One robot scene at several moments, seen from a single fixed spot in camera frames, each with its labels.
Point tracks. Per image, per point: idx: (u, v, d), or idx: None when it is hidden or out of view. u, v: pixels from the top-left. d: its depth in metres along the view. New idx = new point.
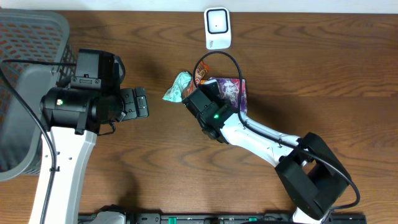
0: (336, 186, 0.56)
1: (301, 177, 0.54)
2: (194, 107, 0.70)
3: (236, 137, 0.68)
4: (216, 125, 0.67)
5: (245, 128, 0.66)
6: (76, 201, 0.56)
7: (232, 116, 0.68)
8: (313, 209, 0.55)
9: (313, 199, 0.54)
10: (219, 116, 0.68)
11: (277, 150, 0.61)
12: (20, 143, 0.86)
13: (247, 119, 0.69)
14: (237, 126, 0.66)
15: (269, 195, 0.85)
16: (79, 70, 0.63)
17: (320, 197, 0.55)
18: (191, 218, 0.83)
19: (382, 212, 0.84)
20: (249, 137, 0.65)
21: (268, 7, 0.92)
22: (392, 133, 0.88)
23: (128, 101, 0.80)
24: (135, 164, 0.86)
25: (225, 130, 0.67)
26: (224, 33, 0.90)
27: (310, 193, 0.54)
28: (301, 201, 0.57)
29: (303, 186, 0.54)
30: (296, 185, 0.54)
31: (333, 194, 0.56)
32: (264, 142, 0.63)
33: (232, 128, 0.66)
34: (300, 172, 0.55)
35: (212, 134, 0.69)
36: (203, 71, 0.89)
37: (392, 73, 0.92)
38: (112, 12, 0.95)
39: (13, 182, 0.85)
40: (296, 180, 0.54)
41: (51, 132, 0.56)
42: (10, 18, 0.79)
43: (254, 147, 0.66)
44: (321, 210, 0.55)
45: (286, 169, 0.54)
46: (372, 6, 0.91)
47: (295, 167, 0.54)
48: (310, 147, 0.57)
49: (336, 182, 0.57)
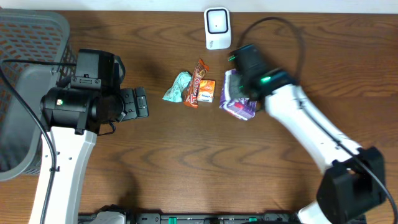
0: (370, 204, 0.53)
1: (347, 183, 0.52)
2: (243, 63, 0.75)
3: (285, 114, 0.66)
4: (262, 86, 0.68)
5: (300, 108, 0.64)
6: (77, 201, 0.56)
7: (285, 86, 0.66)
8: (339, 216, 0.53)
9: (345, 208, 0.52)
10: (270, 79, 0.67)
11: (331, 150, 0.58)
12: (21, 142, 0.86)
13: (304, 99, 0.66)
14: (291, 102, 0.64)
15: (269, 195, 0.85)
16: (79, 70, 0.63)
17: (352, 208, 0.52)
18: (191, 218, 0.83)
19: (382, 212, 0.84)
20: (299, 119, 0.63)
21: (268, 7, 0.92)
22: (393, 133, 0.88)
23: (128, 101, 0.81)
24: (134, 164, 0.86)
25: (272, 101, 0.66)
26: (224, 34, 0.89)
27: (346, 201, 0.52)
28: (331, 205, 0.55)
29: (344, 193, 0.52)
30: (338, 189, 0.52)
31: (364, 211, 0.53)
32: (319, 133, 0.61)
33: (287, 100, 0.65)
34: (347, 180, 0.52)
35: (254, 94, 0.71)
36: (203, 71, 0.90)
37: (392, 73, 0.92)
38: (112, 12, 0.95)
39: (13, 182, 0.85)
40: (342, 185, 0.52)
41: (51, 132, 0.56)
42: (10, 18, 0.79)
43: (302, 134, 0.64)
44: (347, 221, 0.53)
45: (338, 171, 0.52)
46: (372, 6, 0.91)
47: (346, 173, 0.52)
48: (367, 160, 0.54)
49: (373, 200, 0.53)
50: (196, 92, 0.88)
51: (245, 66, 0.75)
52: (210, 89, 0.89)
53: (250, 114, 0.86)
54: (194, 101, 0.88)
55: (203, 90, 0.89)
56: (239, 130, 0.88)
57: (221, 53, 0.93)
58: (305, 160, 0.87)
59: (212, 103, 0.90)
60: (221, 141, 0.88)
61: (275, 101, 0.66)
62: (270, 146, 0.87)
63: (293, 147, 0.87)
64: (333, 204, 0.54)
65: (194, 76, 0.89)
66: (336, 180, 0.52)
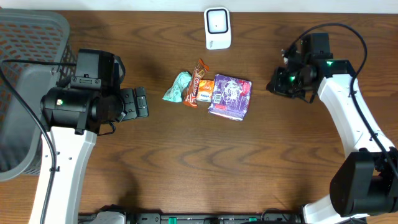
0: (381, 205, 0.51)
1: (367, 177, 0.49)
2: (311, 48, 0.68)
3: (331, 97, 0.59)
4: (324, 70, 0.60)
5: (350, 97, 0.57)
6: (77, 201, 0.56)
7: (345, 76, 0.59)
8: (344, 204, 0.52)
9: (354, 198, 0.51)
10: (331, 63, 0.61)
11: (364, 142, 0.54)
12: (21, 143, 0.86)
13: (356, 90, 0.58)
14: (343, 88, 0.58)
15: (269, 195, 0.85)
16: (79, 70, 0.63)
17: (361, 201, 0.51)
18: (191, 218, 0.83)
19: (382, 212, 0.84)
20: (345, 107, 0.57)
21: (268, 7, 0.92)
22: (393, 133, 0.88)
23: (128, 101, 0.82)
24: (135, 164, 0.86)
25: (328, 83, 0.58)
26: (224, 34, 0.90)
27: (358, 193, 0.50)
28: (340, 191, 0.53)
29: (359, 184, 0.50)
30: (354, 178, 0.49)
31: (372, 208, 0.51)
32: (358, 122, 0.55)
33: (339, 85, 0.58)
34: (369, 173, 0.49)
35: (311, 76, 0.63)
36: (203, 71, 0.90)
37: (392, 73, 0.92)
38: (112, 12, 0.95)
39: (13, 182, 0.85)
40: (360, 177, 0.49)
41: (51, 132, 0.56)
42: (10, 18, 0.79)
43: (341, 120, 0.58)
44: (352, 211, 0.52)
45: (361, 160, 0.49)
46: (372, 7, 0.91)
47: (370, 167, 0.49)
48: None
49: (385, 202, 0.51)
50: (196, 92, 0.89)
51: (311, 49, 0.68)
52: (209, 89, 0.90)
53: (240, 115, 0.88)
54: (194, 101, 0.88)
55: (203, 90, 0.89)
56: (239, 130, 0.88)
57: (221, 53, 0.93)
58: (305, 160, 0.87)
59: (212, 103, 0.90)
60: (221, 141, 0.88)
61: (331, 85, 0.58)
62: (270, 147, 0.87)
63: (293, 147, 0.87)
64: (343, 191, 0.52)
65: (194, 76, 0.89)
66: (358, 167, 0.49)
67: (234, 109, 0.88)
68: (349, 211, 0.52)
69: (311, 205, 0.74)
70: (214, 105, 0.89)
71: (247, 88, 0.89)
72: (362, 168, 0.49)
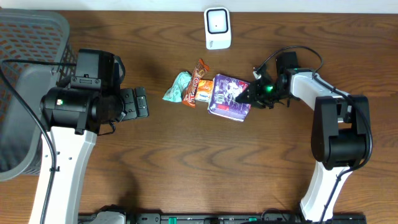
0: (354, 147, 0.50)
1: (334, 114, 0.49)
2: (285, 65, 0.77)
3: (298, 86, 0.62)
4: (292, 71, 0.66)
5: (313, 79, 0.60)
6: (77, 200, 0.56)
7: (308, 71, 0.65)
8: (322, 150, 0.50)
9: (327, 139, 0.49)
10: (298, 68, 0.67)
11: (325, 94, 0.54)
12: (21, 142, 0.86)
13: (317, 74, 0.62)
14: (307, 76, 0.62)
15: (269, 195, 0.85)
16: (79, 70, 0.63)
17: (337, 144, 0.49)
18: (191, 218, 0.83)
19: (382, 212, 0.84)
20: (307, 82, 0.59)
21: (267, 7, 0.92)
22: (393, 133, 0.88)
23: (128, 101, 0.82)
24: (134, 164, 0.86)
25: (295, 78, 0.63)
26: (224, 34, 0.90)
27: (330, 133, 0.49)
28: (317, 141, 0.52)
29: (328, 124, 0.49)
30: (323, 119, 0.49)
31: (348, 152, 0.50)
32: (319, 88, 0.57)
33: (302, 76, 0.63)
34: (335, 111, 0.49)
35: (282, 81, 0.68)
36: (203, 71, 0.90)
37: (392, 73, 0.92)
38: (112, 12, 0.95)
39: (13, 182, 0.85)
40: (327, 116, 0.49)
41: (51, 132, 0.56)
42: (10, 18, 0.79)
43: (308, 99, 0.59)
44: (330, 157, 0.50)
45: (324, 100, 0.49)
46: (372, 7, 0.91)
47: (333, 106, 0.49)
48: (354, 101, 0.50)
49: (359, 144, 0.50)
50: (195, 92, 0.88)
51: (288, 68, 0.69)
52: (208, 89, 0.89)
53: (241, 116, 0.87)
54: (192, 101, 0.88)
55: (201, 89, 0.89)
56: (239, 130, 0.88)
57: (221, 53, 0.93)
58: (305, 160, 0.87)
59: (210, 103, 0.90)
60: (221, 141, 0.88)
61: (297, 78, 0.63)
62: (270, 146, 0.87)
63: (293, 147, 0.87)
64: (319, 137, 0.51)
65: (194, 76, 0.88)
66: (323, 106, 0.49)
67: (236, 110, 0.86)
68: (328, 158, 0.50)
69: (305, 196, 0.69)
70: (217, 105, 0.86)
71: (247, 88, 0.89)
72: (326, 108, 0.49)
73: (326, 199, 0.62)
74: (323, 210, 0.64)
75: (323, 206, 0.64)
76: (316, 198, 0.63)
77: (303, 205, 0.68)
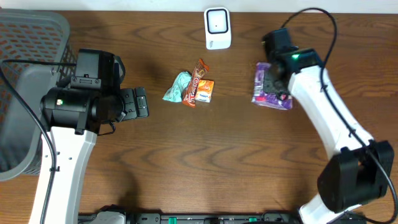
0: (369, 195, 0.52)
1: (353, 174, 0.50)
2: (274, 43, 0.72)
3: (306, 96, 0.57)
4: (291, 65, 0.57)
5: (322, 91, 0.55)
6: (77, 200, 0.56)
7: (313, 69, 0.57)
8: (336, 203, 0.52)
9: (344, 197, 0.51)
10: (298, 57, 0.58)
11: (343, 139, 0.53)
12: (20, 142, 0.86)
13: (328, 83, 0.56)
14: (314, 83, 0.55)
15: (269, 196, 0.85)
16: (79, 70, 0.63)
17: (353, 198, 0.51)
18: (191, 218, 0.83)
19: (382, 212, 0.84)
20: (320, 104, 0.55)
21: (267, 7, 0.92)
22: (393, 133, 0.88)
23: (128, 101, 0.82)
24: (135, 164, 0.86)
25: (296, 79, 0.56)
26: (224, 34, 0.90)
27: (348, 191, 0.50)
28: (330, 190, 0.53)
29: (347, 183, 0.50)
30: (342, 180, 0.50)
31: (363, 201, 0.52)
32: (334, 121, 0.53)
33: (307, 81, 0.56)
34: (354, 170, 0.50)
35: (279, 71, 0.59)
36: (203, 71, 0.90)
37: (392, 73, 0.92)
38: (112, 12, 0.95)
39: (13, 182, 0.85)
40: (346, 177, 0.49)
41: (51, 132, 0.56)
42: (10, 18, 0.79)
43: (318, 118, 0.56)
44: (344, 208, 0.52)
45: (344, 161, 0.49)
46: (372, 6, 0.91)
47: (353, 165, 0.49)
48: (378, 153, 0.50)
49: (374, 193, 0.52)
50: (195, 92, 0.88)
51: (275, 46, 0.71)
52: (208, 89, 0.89)
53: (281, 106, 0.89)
54: (192, 101, 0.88)
55: (201, 90, 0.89)
56: (239, 130, 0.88)
57: (221, 53, 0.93)
58: (305, 161, 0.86)
59: (210, 103, 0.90)
60: (221, 141, 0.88)
61: (299, 81, 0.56)
62: (270, 147, 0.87)
63: (293, 147, 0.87)
64: (333, 190, 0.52)
65: (194, 76, 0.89)
66: (342, 168, 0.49)
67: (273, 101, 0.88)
68: (341, 209, 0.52)
69: (306, 204, 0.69)
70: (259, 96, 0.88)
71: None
72: (346, 169, 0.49)
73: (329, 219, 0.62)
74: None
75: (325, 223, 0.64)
76: (319, 217, 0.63)
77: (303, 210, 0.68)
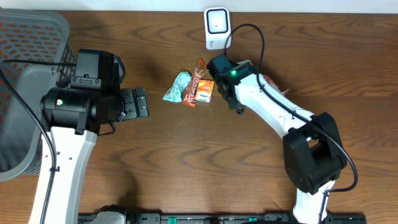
0: (331, 165, 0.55)
1: (306, 149, 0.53)
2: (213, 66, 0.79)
3: (249, 98, 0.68)
4: (233, 81, 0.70)
5: (261, 91, 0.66)
6: (77, 200, 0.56)
7: (250, 77, 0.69)
8: (306, 183, 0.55)
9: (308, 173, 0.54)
10: (236, 72, 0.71)
11: (288, 122, 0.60)
12: (20, 142, 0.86)
13: (264, 83, 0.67)
14: (254, 87, 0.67)
15: (270, 195, 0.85)
16: (79, 70, 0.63)
17: (316, 172, 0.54)
18: (191, 218, 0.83)
19: (382, 212, 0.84)
20: (262, 101, 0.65)
21: (267, 7, 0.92)
22: (393, 133, 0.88)
23: (128, 101, 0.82)
24: (135, 164, 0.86)
25: (239, 89, 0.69)
26: (224, 34, 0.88)
27: (308, 166, 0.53)
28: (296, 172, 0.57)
29: (304, 159, 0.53)
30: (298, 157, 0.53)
31: (327, 172, 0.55)
32: (277, 111, 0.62)
33: (247, 88, 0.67)
34: (305, 147, 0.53)
35: (225, 88, 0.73)
36: (203, 71, 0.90)
37: (392, 73, 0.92)
38: (112, 12, 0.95)
39: (13, 182, 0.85)
40: (300, 153, 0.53)
41: (51, 132, 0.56)
42: (10, 18, 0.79)
43: (265, 113, 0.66)
44: (314, 187, 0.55)
45: (293, 139, 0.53)
46: (372, 6, 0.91)
47: (302, 141, 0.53)
48: (321, 125, 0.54)
49: (335, 164, 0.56)
50: (195, 92, 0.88)
51: (217, 70, 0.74)
52: (209, 89, 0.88)
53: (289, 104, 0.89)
54: (192, 101, 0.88)
55: (201, 90, 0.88)
56: (239, 130, 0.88)
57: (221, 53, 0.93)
58: None
59: (210, 103, 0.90)
60: (221, 141, 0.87)
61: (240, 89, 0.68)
62: (270, 146, 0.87)
63: None
64: (298, 170, 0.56)
65: (194, 76, 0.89)
66: (293, 145, 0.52)
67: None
68: (313, 188, 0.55)
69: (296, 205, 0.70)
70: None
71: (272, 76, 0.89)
72: (296, 146, 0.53)
73: (319, 208, 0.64)
74: (318, 217, 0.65)
75: (317, 214, 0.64)
76: (310, 208, 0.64)
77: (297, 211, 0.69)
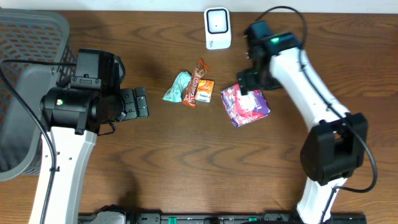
0: (347, 163, 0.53)
1: (331, 144, 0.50)
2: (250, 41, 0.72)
3: (285, 73, 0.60)
4: (270, 50, 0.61)
5: (301, 71, 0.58)
6: (77, 199, 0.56)
7: (291, 50, 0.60)
8: (318, 174, 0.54)
9: (323, 165, 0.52)
10: (277, 40, 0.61)
11: (322, 116, 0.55)
12: (20, 142, 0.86)
13: (306, 63, 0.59)
14: (293, 64, 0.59)
15: (270, 195, 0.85)
16: (79, 70, 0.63)
17: (331, 167, 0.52)
18: (191, 218, 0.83)
19: (382, 212, 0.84)
20: (298, 81, 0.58)
21: (267, 7, 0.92)
22: (393, 133, 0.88)
23: (128, 101, 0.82)
24: (135, 164, 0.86)
25: (277, 61, 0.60)
26: (224, 34, 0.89)
27: (326, 160, 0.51)
28: (311, 162, 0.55)
29: (325, 154, 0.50)
30: (320, 150, 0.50)
31: (341, 168, 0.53)
32: (310, 97, 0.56)
33: (287, 63, 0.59)
34: (331, 142, 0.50)
35: (260, 53, 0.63)
36: (203, 71, 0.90)
37: (392, 73, 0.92)
38: (112, 12, 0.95)
39: (13, 181, 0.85)
40: (324, 147, 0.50)
41: (51, 132, 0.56)
42: (10, 18, 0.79)
43: (296, 94, 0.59)
44: (324, 179, 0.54)
45: (321, 132, 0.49)
46: (372, 6, 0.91)
47: (330, 137, 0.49)
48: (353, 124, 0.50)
49: (352, 163, 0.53)
50: (195, 92, 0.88)
51: (255, 37, 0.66)
52: (209, 89, 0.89)
53: (264, 116, 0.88)
54: (192, 101, 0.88)
55: (201, 89, 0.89)
56: (239, 130, 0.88)
57: (221, 53, 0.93)
58: None
59: (210, 103, 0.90)
60: (221, 141, 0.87)
61: (278, 62, 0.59)
62: (270, 146, 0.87)
63: (293, 147, 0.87)
64: (313, 160, 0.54)
65: (194, 76, 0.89)
66: (320, 137, 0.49)
67: (254, 114, 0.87)
68: (323, 180, 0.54)
69: (300, 201, 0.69)
70: (234, 115, 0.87)
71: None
72: (323, 140, 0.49)
73: (323, 206, 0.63)
74: (321, 216, 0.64)
75: (320, 212, 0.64)
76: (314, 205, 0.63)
77: (300, 211, 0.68)
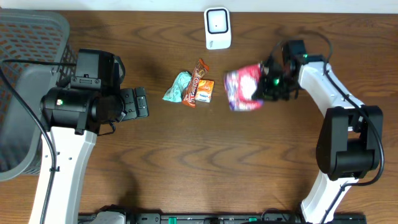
0: (360, 160, 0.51)
1: (344, 129, 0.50)
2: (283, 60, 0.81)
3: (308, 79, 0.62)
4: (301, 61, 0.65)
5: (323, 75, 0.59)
6: (76, 199, 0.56)
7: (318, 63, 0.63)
8: (328, 162, 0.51)
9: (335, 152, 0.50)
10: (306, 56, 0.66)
11: (336, 103, 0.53)
12: (20, 143, 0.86)
13: (329, 68, 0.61)
14: (318, 70, 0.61)
15: (270, 195, 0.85)
16: (79, 70, 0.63)
17: (344, 157, 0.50)
18: (191, 218, 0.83)
19: (382, 212, 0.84)
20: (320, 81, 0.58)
21: (268, 7, 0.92)
22: (393, 133, 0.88)
23: (128, 101, 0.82)
24: (134, 164, 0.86)
25: (304, 68, 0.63)
26: (224, 34, 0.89)
27: (339, 147, 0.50)
28: (324, 151, 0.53)
29: (338, 137, 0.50)
30: (333, 131, 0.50)
31: (355, 163, 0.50)
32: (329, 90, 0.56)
33: (312, 70, 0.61)
34: (346, 126, 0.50)
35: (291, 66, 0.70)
36: (203, 71, 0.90)
37: (392, 73, 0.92)
38: (112, 12, 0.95)
39: (13, 182, 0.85)
40: (337, 129, 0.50)
41: (51, 132, 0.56)
42: (10, 18, 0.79)
43: (318, 93, 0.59)
44: (336, 170, 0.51)
45: (336, 113, 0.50)
46: (372, 6, 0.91)
47: (344, 121, 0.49)
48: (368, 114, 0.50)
49: (367, 160, 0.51)
50: (195, 92, 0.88)
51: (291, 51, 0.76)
52: (209, 89, 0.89)
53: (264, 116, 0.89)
54: (192, 100, 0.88)
55: (201, 89, 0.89)
56: (239, 130, 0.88)
57: (221, 53, 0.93)
58: (305, 160, 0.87)
59: (210, 103, 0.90)
60: (221, 141, 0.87)
61: (306, 69, 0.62)
62: (270, 146, 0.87)
63: (293, 147, 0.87)
64: (326, 149, 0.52)
65: (194, 76, 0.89)
66: (334, 118, 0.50)
67: (254, 102, 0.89)
68: (333, 170, 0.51)
69: (306, 198, 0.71)
70: (234, 102, 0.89)
71: (259, 73, 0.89)
72: (337, 121, 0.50)
73: (328, 205, 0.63)
74: (323, 214, 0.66)
75: (324, 210, 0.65)
76: (319, 201, 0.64)
77: (303, 207, 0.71)
